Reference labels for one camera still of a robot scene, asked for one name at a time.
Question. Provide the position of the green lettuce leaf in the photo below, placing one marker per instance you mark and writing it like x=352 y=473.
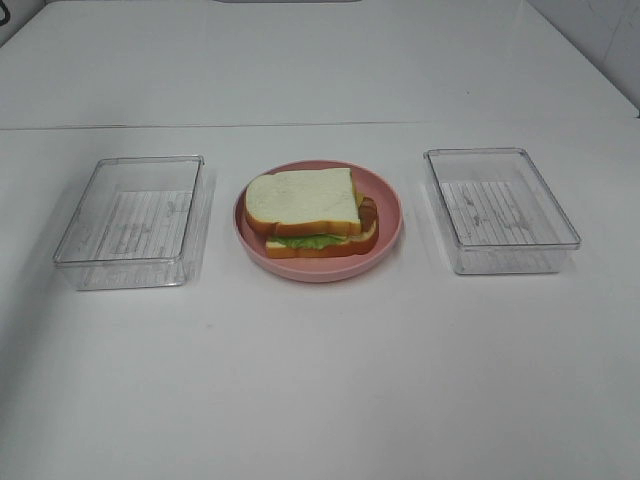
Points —
x=317 y=242

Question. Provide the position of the bread slice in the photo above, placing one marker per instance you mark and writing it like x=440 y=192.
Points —
x=353 y=245
x=302 y=203

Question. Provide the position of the tray bacon strip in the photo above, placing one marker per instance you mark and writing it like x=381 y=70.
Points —
x=368 y=214

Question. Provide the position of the pink round plate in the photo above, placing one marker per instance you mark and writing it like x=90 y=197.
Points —
x=322 y=270

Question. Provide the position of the left clear plastic tray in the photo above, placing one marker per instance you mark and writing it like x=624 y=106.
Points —
x=140 y=223

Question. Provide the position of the clear plastic tray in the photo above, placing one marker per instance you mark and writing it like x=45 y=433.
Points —
x=496 y=213
x=140 y=223

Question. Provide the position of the right clear plastic tray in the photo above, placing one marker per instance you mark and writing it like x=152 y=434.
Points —
x=496 y=213

